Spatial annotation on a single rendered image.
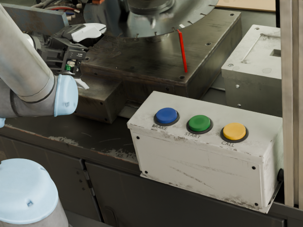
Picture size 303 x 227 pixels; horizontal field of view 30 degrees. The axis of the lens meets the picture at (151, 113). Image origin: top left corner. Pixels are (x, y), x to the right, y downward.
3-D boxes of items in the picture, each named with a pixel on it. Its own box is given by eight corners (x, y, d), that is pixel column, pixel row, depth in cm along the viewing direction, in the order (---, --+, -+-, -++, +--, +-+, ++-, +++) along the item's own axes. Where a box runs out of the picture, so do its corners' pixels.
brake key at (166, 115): (181, 117, 109) (180, 109, 108) (172, 130, 107) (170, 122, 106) (163, 113, 111) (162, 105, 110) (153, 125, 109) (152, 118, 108)
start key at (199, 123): (214, 124, 106) (213, 116, 105) (205, 138, 104) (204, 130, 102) (195, 120, 108) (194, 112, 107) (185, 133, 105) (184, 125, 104)
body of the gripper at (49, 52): (82, 80, 122) (34, 77, 114) (60, 67, 128) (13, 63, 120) (91, 47, 120) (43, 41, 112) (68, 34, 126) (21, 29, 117)
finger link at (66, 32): (90, 38, 127) (59, 57, 123) (85, 35, 128) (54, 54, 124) (84, 20, 124) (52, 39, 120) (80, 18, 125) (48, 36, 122)
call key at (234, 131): (249, 133, 103) (249, 124, 102) (241, 147, 100) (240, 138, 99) (229, 128, 105) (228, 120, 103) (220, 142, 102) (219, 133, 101)
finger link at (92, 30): (117, 32, 126) (85, 52, 122) (102, 24, 130) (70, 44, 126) (114, 20, 124) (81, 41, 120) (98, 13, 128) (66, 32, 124)
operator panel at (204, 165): (286, 175, 112) (285, 117, 103) (266, 215, 105) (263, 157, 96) (164, 143, 125) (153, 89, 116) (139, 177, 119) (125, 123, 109)
